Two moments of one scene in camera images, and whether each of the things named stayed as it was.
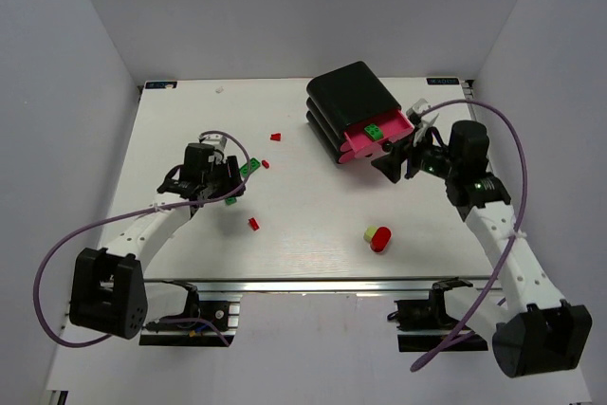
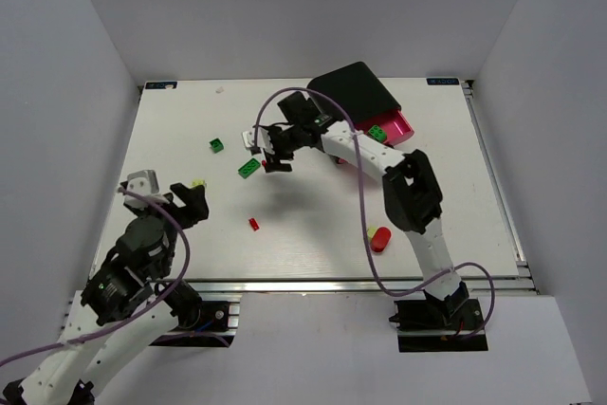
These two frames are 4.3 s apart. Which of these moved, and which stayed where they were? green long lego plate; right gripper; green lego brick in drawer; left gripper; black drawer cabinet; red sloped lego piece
Moved: left gripper; right gripper
Stayed: green lego brick in drawer; red sloped lego piece; black drawer cabinet; green long lego plate
